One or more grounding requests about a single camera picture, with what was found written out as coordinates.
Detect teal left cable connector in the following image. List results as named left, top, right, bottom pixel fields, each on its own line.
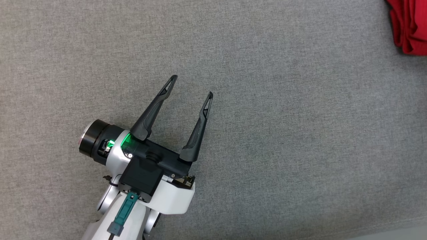
left=107, top=192, right=139, bottom=236

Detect red shorts with white stripe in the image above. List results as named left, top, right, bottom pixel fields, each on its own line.
left=386, top=0, right=427, bottom=56

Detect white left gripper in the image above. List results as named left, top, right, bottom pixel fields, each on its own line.
left=109, top=75, right=214, bottom=215

